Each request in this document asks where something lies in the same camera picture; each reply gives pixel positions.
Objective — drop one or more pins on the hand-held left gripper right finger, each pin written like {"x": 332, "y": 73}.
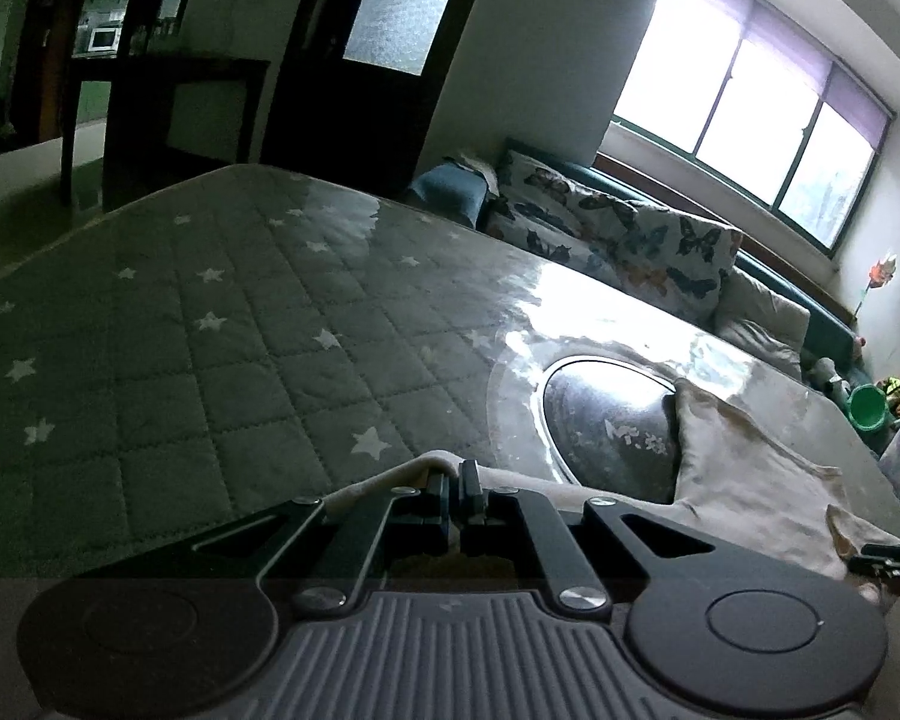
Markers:
{"x": 471, "y": 510}

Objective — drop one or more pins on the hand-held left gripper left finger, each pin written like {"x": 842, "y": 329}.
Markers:
{"x": 436, "y": 514}

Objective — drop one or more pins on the beige garment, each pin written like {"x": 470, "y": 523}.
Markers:
{"x": 750, "y": 465}

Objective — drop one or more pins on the green plastic bucket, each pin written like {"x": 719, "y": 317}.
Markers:
{"x": 867, "y": 409}

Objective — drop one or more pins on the round black cooktop inset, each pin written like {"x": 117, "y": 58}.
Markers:
{"x": 607, "y": 420}

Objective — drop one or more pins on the grey stuffed toy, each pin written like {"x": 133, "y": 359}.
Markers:
{"x": 829, "y": 375}

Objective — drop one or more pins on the teal sofa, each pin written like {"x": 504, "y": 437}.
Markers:
{"x": 825, "y": 322}

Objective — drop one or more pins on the beige cushion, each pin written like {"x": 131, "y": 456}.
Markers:
{"x": 765, "y": 322}

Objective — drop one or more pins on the artificial flower on stem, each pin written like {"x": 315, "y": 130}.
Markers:
{"x": 881, "y": 270}

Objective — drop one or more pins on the butterfly print pillow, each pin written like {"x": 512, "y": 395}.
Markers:
{"x": 682, "y": 262}
{"x": 555, "y": 210}

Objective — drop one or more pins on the blue cushion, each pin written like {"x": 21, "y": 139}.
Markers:
{"x": 446, "y": 191}

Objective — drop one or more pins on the dark door with frosted glass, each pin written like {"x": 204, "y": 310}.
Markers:
{"x": 315, "y": 90}

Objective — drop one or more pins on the purple roller blind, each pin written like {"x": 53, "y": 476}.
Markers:
{"x": 855, "y": 94}

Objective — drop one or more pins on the large window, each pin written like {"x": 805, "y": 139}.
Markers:
{"x": 750, "y": 105}

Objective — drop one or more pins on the dark wooden side table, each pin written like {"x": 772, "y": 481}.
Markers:
{"x": 195, "y": 75}

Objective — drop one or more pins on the white microwave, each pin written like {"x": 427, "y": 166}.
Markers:
{"x": 105, "y": 39}

